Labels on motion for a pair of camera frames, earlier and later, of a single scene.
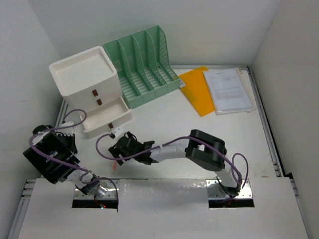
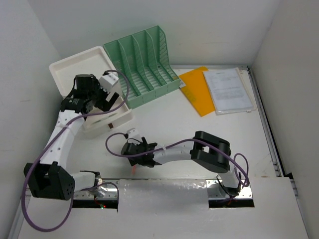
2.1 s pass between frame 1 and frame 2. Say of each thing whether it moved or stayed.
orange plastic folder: stayed
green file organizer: stayed
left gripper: moved
